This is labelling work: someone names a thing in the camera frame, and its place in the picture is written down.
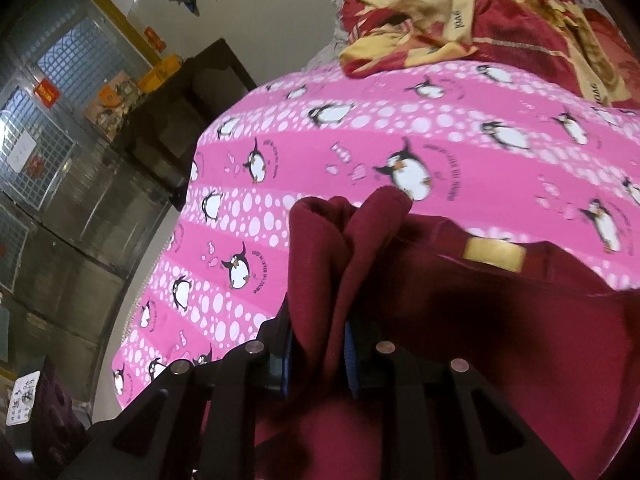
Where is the yellow box on desk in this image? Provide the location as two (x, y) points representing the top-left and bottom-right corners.
(138, 54), (183, 94)

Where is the pink penguin bedspread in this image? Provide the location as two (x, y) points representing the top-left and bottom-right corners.
(112, 61), (639, 405)

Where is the red yellow floral blanket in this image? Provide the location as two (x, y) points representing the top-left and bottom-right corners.
(340, 0), (639, 110)

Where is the dark wooden desk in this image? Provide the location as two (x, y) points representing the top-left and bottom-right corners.
(114, 38), (257, 210)

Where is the left forearm magenta sleeve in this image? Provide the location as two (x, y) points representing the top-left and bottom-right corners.
(29, 356), (90, 479)

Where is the metal security door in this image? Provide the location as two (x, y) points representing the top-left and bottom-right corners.
(1, 0), (169, 401)

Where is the maroon sweater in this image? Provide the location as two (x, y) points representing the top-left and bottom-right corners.
(252, 188), (639, 479)

